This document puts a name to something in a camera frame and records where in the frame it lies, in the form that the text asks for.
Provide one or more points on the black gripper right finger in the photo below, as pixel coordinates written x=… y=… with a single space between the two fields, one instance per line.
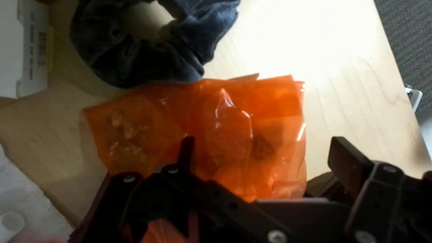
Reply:
x=389 y=206

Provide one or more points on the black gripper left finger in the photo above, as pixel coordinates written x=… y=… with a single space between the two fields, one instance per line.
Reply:
x=200 y=211

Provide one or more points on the orange plastic bag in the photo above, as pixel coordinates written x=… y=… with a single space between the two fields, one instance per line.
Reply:
x=248 y=137

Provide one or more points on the dark blue scrunchie cloth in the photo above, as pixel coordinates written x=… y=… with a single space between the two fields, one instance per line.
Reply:
x=101 y=40

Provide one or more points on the white paper box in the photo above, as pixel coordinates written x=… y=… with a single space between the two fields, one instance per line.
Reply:
x=24 y=37

